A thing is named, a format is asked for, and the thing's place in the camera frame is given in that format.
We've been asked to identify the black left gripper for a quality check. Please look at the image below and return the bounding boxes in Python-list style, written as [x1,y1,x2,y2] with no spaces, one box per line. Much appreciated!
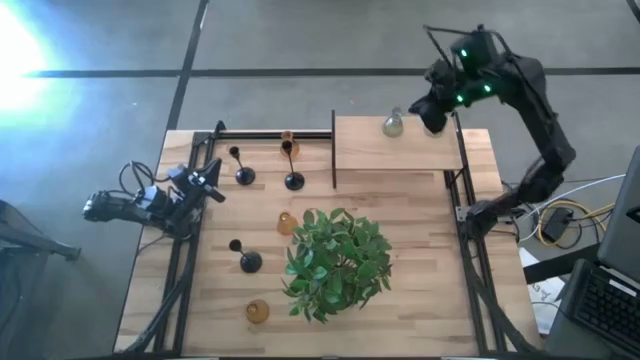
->
[167,158,226,221]

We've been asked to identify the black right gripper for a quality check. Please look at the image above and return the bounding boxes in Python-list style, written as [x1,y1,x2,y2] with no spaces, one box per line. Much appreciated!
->
[408,58,464,135]

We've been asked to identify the short black metal candlestick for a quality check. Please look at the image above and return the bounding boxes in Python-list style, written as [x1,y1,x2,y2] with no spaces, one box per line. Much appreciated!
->
[228,145,257,187]

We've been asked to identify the tall black metal candlestick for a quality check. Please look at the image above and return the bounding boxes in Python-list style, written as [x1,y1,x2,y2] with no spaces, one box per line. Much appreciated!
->
[280,139,306,192]

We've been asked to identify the medium black metal candlestick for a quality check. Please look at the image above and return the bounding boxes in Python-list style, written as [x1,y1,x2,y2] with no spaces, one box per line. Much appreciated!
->
[228,238,264,275]

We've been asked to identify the amber glass candle holder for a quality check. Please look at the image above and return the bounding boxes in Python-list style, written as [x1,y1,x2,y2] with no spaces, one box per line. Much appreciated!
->
[279,129,301,159]
[276,210,300,237]
[244,298,271,325]

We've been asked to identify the raised wooden shelf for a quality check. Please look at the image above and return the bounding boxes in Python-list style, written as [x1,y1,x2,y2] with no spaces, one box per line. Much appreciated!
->
[329,109,465,190]

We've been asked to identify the green artificial plant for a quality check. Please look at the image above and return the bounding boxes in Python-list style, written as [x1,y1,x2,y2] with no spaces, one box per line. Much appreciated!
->
[280,207,395,325]

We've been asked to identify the black power adapter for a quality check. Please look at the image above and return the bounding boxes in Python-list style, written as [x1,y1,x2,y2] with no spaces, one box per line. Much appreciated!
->
[542,207,575,244]

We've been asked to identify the dark grey chair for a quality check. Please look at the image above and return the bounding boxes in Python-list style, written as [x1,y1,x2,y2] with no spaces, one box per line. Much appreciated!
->
[0,199,82,360]

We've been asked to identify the black side desk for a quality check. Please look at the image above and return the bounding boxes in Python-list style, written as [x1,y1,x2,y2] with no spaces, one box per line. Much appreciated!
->
[522,239,640,360]

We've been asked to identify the white paper sheet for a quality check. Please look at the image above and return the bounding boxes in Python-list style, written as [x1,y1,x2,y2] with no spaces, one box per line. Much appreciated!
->
[519,247,566,337]

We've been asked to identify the grey laptop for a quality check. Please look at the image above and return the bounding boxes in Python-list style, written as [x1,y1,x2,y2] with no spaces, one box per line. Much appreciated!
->
[569,144,640,357]

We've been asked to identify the black aluminium table frame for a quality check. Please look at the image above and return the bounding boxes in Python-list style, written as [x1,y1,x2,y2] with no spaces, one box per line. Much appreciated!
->
[122,119,541,357]

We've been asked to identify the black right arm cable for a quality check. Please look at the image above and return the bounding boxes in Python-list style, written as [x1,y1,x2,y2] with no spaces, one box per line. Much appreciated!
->
[423,24,506,66]

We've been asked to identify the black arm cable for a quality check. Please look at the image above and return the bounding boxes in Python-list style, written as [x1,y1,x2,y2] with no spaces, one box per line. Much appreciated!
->
[118,159,174,201]
[423,24,506,66]

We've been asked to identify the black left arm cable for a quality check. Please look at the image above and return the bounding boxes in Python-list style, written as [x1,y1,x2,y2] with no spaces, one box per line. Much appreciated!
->
[118,159,174,201]

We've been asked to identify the yellow cable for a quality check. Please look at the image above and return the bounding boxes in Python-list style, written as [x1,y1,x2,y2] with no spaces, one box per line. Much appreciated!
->
[537,199,617,250]

